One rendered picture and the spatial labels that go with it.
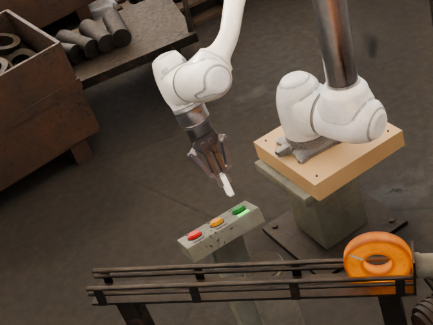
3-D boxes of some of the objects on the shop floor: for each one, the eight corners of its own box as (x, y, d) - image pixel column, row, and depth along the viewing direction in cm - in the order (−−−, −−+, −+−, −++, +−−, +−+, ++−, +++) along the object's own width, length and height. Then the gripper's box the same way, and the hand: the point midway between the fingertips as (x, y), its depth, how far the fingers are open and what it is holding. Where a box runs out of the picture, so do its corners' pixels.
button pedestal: (310, 349, 256) (263, 211, 220) (249, 389, 250) (191, 254, 215) (285, 320, 268) (237, 186, 233) (226, 358, 263) (168, 226, 228)
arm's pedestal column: (262, 231, 308) (241, 171, 290) (341, 180, 318) (325, 119, 301) (323, 283, 277) (304, 220, 259) (408, 224, 287) (395, 159, 270)
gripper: (179, 134, 214) (216, 208, 220) (220, 112, 216) (254, 186, 223) (172, 131, 221) (207, 203, 227) (211, 110, 224) (245, 182, 230)
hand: (225, 184), depth 224 cm, fingers closed
